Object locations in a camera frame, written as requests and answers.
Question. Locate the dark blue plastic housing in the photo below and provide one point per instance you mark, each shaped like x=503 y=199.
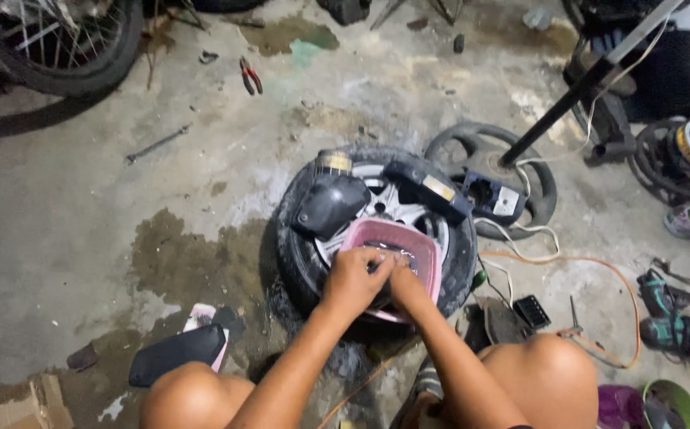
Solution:
x=425 y=189

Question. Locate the cardboard box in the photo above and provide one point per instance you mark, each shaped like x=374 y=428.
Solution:
x=20 y=405

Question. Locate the long metal wrench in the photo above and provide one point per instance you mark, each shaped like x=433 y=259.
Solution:
x=157 y=144

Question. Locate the pink cloth rag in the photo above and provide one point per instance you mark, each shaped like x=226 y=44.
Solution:
x=205 y=322

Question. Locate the black car tyre with rim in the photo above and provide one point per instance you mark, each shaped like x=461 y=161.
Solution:
x=374 y=232

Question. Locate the person's left leg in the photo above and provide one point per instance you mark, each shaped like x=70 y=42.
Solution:
x=193 y=396

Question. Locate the small black vented part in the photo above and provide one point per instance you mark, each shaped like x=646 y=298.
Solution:
x=531 y=311

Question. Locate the person's right leg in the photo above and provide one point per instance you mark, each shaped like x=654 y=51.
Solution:
x=538 y=378

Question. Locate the small dark part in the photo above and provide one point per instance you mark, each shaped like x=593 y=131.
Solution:
x=387 y=255

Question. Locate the purple plastic container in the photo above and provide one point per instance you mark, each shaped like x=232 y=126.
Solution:
x=619 y=408

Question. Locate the black metal stand pole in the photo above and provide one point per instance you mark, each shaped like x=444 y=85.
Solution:
x=583 y=77

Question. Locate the small cylindrical filter part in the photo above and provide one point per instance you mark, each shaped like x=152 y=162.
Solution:
x=333 y=161

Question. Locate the black flat plastic panel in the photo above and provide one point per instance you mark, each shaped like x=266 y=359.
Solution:
x=178 y=354

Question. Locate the dark blue switch housing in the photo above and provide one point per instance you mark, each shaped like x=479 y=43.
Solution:
x=492 y=198

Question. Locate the person's left hand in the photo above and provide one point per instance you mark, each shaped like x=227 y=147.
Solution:
x=352 y=283

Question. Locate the person's sandal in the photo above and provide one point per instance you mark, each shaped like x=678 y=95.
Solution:
x=422 y=396

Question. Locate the spoked motorcycle wheel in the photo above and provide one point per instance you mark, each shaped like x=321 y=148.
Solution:
x=53 y=45

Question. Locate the person's right hand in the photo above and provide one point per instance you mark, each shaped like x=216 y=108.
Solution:
x=407 y=280

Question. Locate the person's left fingers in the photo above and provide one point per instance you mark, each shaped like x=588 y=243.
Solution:
x=380 y=262

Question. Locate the green plastic bowl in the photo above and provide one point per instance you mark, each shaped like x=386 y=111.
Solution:
x=675 y=405

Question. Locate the pink plastic basin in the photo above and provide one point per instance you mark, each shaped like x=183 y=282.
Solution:
x=395 y=256

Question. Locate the black plastic motorcycle cover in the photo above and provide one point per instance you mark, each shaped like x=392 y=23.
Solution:
x=331 y=204

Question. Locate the person's leg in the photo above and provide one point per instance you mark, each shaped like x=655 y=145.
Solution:
x=538 y=378
x=193 y=396

